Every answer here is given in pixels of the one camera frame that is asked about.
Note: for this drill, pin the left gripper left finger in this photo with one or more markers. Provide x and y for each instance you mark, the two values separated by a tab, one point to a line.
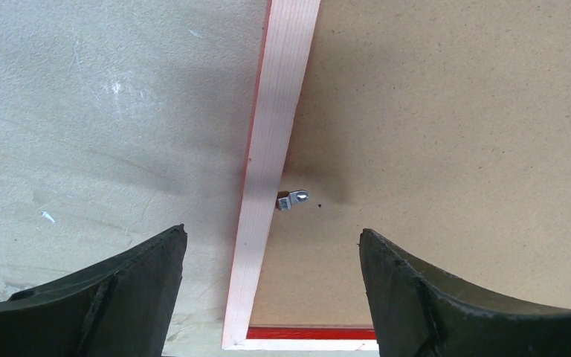
121	306

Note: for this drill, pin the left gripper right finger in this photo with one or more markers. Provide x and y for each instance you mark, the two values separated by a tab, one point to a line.
418	309

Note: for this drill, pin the brown cardboard backing board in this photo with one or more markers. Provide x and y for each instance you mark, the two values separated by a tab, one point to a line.
445	126

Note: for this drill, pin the red picture frame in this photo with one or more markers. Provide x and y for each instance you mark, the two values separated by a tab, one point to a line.
286	42

